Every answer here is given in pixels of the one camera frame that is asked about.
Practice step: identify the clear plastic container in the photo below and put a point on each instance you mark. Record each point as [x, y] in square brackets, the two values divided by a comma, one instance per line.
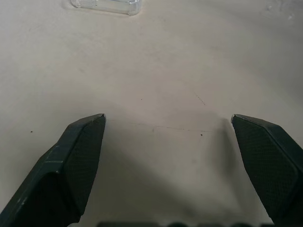
[109, 6]

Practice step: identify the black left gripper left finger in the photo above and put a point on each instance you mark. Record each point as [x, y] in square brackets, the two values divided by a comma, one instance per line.
[71, 165]

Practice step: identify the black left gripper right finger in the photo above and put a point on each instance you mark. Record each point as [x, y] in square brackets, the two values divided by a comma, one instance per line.
[272, 160]

